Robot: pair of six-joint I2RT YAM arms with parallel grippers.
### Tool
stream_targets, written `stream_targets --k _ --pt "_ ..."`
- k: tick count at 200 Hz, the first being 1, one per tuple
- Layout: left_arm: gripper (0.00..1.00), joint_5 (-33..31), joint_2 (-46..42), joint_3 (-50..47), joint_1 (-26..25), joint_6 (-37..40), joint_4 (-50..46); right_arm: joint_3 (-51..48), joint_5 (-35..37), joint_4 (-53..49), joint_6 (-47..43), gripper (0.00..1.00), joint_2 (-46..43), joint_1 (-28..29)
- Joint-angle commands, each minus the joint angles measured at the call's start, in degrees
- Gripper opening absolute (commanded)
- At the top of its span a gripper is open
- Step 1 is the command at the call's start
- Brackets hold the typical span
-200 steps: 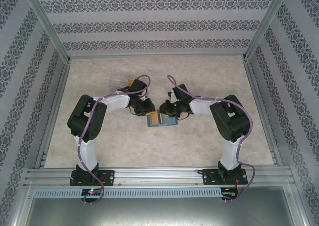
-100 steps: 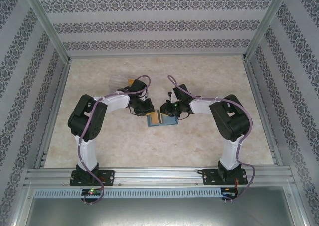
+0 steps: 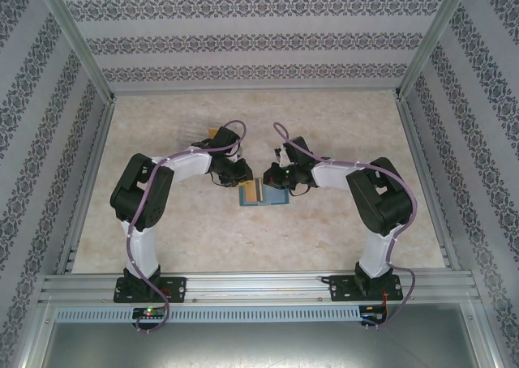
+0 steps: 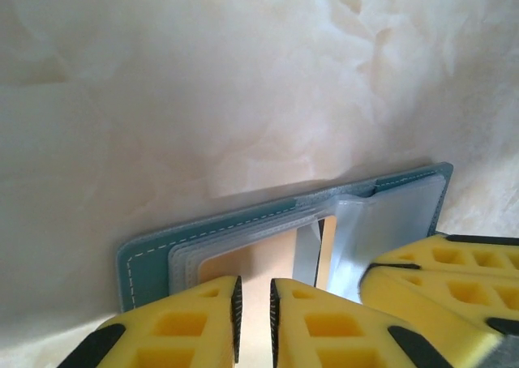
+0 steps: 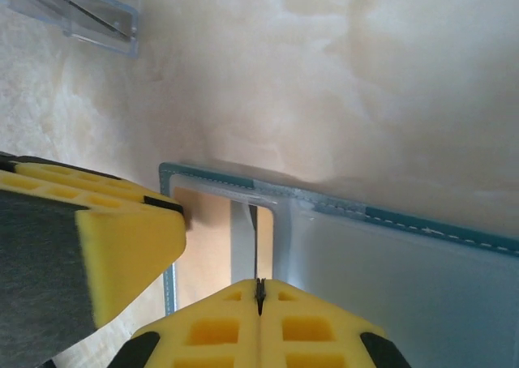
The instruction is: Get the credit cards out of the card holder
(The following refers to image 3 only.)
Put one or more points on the right controller circuit board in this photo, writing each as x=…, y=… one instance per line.
x=373, y=314

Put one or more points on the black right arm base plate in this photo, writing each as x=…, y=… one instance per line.
x=344, y=289

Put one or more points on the grey metal sheet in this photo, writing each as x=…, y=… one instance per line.
x=259, y=343

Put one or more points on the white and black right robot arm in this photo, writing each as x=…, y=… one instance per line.
x=375, y=254

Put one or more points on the left controller circuit board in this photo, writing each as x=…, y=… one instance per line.
x=150, y=313

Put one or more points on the aluminium frame post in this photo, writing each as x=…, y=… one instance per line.
x=427, y=39
x=81, y=39

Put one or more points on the blue leather card holder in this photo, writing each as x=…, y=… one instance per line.
x=277, y=198

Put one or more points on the controller circuit board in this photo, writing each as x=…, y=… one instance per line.
x=150, y=313
x=373, y=314

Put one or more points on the gold card with black stripe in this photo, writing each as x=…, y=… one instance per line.
x=251, y=193

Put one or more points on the aluminium side rail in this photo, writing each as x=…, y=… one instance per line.
x=413, y=141
x=90, y=181

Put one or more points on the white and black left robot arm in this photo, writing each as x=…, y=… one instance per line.
x=142, y=254

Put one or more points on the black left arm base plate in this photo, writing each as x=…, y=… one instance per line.
x=174, y=289

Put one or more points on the aluminium mounting rail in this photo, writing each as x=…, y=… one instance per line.
x=259, y=287

